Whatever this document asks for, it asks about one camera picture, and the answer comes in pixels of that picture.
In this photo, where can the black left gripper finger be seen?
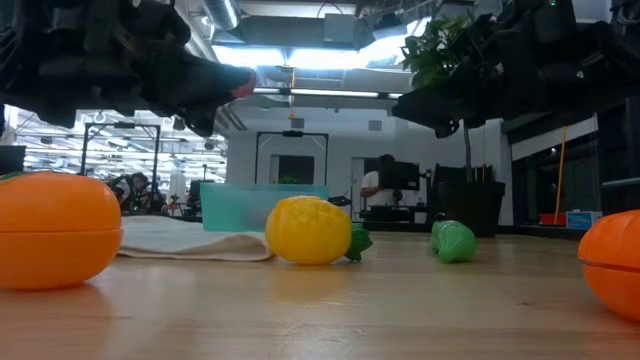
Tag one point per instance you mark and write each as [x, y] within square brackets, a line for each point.
[195, 82]
[200, 122]

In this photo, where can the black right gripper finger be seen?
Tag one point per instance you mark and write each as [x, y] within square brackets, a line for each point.
[450, 102]
[447, 130]

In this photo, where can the green toy cucumber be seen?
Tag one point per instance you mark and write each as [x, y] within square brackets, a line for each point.
[452, 242]

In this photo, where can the orange toy persimmon with stem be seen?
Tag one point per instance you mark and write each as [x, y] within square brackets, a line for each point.
[55, 230]

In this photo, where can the orange toy tangerine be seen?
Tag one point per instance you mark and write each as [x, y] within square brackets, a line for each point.
[615, 265]

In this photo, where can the teal translucent tupperware container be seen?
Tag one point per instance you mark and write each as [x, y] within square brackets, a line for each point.
[240, 207]

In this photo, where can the black monitor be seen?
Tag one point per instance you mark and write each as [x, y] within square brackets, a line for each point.
[12, 160]
[402, 175]

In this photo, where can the green plant in black pot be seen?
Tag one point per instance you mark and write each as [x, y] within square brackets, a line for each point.
[470, 207]

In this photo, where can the green leafy object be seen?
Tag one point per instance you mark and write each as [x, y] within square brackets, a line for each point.
[288, 180]

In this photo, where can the yellow pole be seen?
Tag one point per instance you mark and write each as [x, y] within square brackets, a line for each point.
[561, 170]

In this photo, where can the white grey checkered cloth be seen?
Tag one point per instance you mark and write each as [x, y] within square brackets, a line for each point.
[190, 240]

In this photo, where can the long ceiling light bar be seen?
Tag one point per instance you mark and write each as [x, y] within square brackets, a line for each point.
[325, 93]

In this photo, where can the red bin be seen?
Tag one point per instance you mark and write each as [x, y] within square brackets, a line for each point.
[552, 219]

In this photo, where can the blue white box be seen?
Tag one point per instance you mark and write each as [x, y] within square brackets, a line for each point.
[584, 220]

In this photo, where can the black gantry frame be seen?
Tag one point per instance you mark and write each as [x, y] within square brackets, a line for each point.
[292, 133]
[120, 125]

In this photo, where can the grey wall vent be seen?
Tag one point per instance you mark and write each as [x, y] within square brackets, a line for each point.
[297, 123]
[375, 125]

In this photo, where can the silver ventilation duct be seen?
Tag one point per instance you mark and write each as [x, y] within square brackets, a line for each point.
[222, 12]

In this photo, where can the black aluminium table frame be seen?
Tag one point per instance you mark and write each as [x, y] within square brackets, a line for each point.
[550, 231]

